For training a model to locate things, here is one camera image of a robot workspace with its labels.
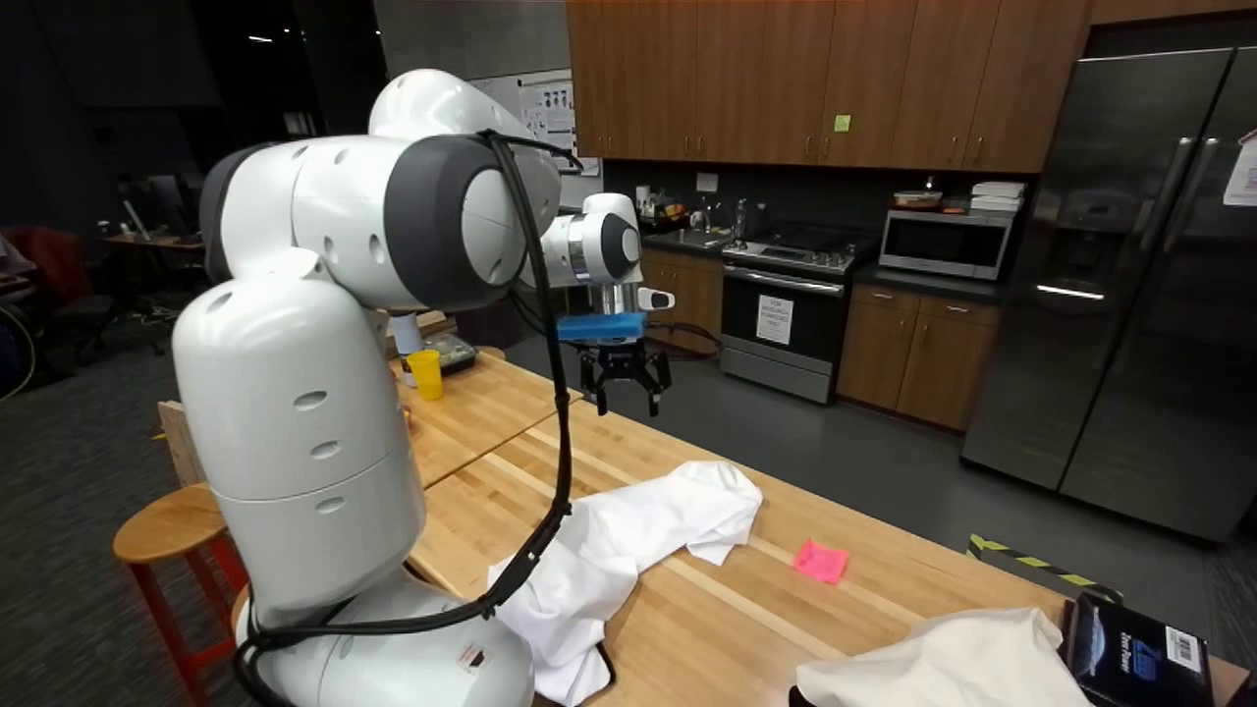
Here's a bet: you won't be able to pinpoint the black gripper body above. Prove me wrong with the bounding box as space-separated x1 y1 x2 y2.
577 342 675 392

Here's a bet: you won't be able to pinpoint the white linen cloth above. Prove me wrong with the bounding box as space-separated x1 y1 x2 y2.
482 456 766 707

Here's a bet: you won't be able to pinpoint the wide wooden base cabinet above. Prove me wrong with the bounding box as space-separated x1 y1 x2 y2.
640 245 728 363

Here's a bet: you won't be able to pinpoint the white paper on oven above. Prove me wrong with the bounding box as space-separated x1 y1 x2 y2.
755 292 797 351

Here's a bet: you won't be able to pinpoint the dark metal tray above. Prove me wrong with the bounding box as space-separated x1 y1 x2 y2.
425 329 482 379

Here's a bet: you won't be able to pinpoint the stainless steel oven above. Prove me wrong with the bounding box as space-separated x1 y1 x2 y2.
716 241 860 407

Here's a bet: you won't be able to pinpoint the grey bottle with dark lid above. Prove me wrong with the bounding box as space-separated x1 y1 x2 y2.
390 311 425 363

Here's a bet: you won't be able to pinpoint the pink sticky note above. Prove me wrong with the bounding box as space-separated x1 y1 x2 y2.
788 538 852 589

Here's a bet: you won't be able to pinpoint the wooden base cabinet two doors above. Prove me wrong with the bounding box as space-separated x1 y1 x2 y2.
831 279 1007 436

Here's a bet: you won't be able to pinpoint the silver microwave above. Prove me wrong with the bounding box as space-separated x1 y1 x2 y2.
876 206 1017 286

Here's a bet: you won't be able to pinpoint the cream cloth bag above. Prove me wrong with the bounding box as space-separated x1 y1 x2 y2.
788 606 1094 707

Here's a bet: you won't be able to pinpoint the stack of white plates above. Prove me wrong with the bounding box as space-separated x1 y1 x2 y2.
966 177 1028 218

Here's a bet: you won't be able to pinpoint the yellow black floor tape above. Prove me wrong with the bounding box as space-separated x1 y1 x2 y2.
966 532 1127 608

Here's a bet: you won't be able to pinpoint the plywood board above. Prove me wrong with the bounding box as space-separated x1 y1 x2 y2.
154 398 211 487

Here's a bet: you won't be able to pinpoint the round wooden stool red legs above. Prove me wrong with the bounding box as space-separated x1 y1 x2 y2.
108 481 251 707

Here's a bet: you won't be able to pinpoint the background wooden desk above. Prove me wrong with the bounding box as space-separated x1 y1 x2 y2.
101 222 211 286

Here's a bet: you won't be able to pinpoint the stainless steel refrigerator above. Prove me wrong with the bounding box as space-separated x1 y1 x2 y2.
960 15 1257 548

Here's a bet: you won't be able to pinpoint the black box with blue print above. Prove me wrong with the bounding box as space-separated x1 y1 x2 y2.
1058 589 1212 707

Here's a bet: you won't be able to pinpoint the red office chair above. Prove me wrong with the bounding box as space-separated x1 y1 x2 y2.
0 225 112 356

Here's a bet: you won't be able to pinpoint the white paper on refrigerator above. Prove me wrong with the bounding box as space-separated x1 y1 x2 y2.
1219 135 1257 211

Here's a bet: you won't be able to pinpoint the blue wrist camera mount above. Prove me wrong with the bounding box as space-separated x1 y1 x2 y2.
554 311 649 351

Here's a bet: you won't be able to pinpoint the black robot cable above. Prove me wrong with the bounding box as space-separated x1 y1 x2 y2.
232 127 584 707

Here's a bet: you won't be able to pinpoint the white wall poster board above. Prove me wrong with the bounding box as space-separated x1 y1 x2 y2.
475 68 580 153

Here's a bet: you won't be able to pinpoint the brown wooden wall cabinets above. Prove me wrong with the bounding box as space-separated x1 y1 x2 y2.
565 0 1094 177

